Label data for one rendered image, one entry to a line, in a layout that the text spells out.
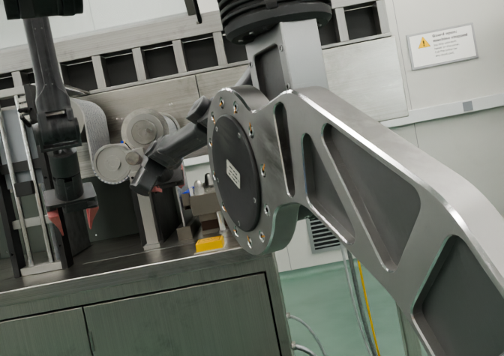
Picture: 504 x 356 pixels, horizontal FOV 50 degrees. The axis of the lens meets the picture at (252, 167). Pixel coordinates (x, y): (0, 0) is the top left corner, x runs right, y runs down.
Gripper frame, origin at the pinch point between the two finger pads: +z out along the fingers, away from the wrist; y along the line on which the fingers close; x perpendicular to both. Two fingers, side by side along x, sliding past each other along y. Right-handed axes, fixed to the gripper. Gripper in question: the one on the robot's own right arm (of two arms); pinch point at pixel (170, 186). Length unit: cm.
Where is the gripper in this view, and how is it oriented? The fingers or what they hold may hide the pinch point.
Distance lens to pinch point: 160.8
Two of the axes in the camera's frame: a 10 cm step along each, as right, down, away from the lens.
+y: 9.8, -1.9, -0.1
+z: 1.0, 4.6, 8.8
